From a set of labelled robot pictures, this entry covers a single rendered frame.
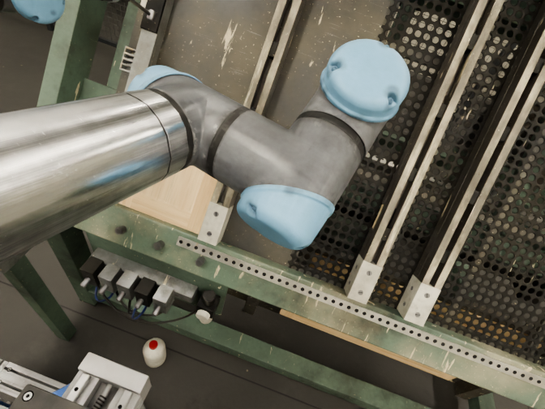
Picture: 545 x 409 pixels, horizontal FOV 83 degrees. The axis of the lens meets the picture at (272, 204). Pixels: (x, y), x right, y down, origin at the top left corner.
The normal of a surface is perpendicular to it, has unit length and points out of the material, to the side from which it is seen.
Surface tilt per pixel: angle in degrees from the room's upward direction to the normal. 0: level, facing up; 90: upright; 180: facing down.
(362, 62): 28
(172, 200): 53
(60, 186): 68
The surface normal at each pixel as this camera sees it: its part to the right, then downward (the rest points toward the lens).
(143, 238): -0.09, 0.15
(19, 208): 0.90, 0.21
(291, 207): 0.22, -0.11
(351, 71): 0.07, -0.26
